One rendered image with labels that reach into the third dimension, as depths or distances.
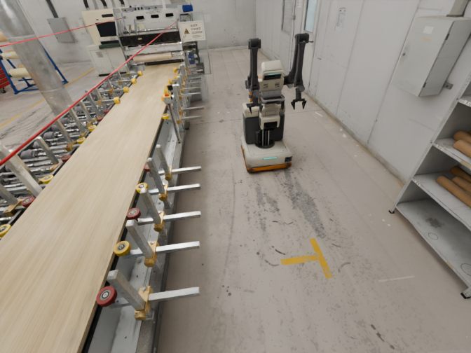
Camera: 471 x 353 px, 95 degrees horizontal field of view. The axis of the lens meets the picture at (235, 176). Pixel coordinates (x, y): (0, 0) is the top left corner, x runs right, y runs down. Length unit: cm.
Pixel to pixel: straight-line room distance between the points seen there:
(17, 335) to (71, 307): 20
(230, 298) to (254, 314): 23
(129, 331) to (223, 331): 77
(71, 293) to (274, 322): 135
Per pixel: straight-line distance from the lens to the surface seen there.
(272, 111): 266
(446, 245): 268
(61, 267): 151
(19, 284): 160
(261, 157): 288
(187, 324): 206
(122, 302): 133
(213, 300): 207
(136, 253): 141
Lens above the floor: 192
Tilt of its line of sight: 40 degrees down
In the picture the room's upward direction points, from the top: 5 degrees counter-clockwise
